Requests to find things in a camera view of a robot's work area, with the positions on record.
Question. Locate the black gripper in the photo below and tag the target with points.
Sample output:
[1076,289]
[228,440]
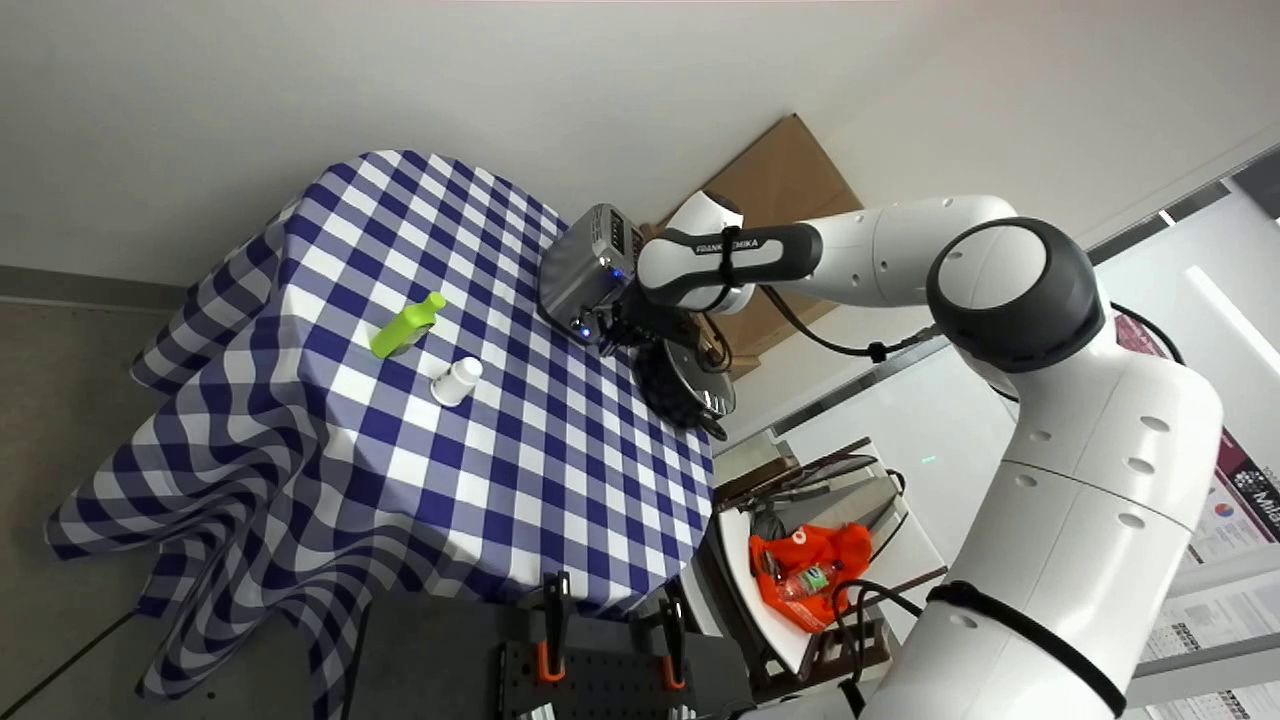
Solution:
[642,323]

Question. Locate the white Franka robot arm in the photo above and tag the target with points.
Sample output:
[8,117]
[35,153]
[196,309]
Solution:
[1065,533]

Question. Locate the chrome two-slot toaster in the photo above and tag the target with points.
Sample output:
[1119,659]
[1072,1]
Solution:
[583,273]

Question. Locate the black cooking pot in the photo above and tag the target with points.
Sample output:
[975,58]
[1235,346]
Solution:
[674,386]

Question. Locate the glass pot lid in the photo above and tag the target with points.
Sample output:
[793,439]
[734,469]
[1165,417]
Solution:
[707,386]

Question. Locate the small white bottle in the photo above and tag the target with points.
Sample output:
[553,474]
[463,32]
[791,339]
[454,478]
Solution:
[457,383]

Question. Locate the brown cardboard box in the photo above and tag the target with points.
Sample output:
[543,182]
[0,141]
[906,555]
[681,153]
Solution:
[782,175]

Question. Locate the dark wooden chair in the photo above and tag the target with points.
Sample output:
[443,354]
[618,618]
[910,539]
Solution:
[782,500]

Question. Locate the lime green bottle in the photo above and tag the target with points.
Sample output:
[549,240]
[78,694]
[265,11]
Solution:
[404,324]

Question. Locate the blue white checked tablecloth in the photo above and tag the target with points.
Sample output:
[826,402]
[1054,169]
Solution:
[401,453]

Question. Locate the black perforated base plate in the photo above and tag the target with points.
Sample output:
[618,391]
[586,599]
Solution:
[602,680]

